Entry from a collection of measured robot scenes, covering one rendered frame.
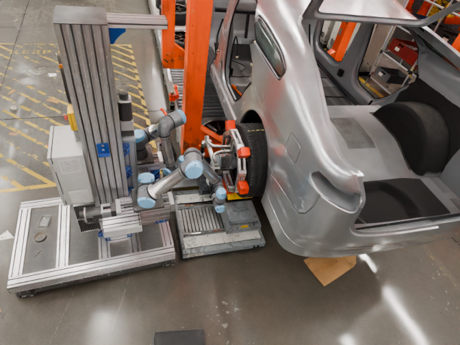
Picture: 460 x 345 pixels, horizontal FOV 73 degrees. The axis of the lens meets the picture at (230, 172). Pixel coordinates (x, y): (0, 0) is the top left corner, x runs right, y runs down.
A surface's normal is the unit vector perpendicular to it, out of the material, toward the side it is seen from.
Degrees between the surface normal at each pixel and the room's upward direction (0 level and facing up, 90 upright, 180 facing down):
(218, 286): 0
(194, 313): 0
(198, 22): 90
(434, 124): 26
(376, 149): 22
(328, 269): 2
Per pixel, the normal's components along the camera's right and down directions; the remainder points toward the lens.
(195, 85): 0.25, 0.70
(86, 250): 0.15, -0.71
